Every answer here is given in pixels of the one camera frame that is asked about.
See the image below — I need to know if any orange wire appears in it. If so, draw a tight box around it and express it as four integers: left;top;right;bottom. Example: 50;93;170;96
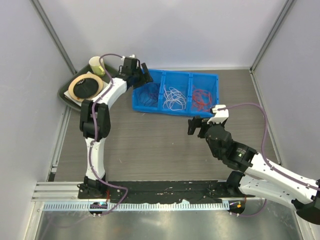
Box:
191;86;216;113

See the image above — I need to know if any white wire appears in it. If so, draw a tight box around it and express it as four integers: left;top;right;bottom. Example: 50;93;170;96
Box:
162;83;187;111

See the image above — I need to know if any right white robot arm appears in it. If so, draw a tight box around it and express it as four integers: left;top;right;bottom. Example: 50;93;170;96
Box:
187;116;320;225

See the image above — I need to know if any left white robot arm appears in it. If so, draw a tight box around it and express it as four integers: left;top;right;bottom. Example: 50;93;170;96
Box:
78;55;153;201

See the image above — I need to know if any dark green tray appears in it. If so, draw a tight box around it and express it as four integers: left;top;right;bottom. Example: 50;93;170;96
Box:
57;64;118;112

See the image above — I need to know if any blue three-compartment bin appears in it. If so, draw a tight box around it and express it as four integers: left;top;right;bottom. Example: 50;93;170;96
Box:
132;69;220;118

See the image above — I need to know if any white paper pad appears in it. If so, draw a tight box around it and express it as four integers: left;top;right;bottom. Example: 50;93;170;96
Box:
63;79;113;103

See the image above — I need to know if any yellow-green mug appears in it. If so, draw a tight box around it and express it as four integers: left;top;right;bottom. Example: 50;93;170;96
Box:
88;56;106;77

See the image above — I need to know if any black round disc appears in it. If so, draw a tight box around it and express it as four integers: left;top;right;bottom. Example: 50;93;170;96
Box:
73;78;99;99

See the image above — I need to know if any tan tape roll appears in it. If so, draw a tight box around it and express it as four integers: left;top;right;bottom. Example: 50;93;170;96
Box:
68;73;104;103

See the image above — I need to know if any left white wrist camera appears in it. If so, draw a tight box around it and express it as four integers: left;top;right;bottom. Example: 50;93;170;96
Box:
121;54;136;61

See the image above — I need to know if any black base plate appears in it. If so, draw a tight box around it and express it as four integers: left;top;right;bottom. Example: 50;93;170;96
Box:
77;180;245;204

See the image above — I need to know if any left corner aluminium post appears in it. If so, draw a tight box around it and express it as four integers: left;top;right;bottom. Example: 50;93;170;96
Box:
30;0;77;74

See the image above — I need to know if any corner aluminium post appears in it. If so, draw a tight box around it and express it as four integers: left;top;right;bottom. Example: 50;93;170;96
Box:
249;0;296;73
30;0;77;74

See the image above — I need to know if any slotted cable duct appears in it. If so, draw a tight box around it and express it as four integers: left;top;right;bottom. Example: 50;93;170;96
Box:
42;200;230;212

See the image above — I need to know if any right corner aluminium post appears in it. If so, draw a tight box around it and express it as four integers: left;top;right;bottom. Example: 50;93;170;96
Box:
249;0;296;73

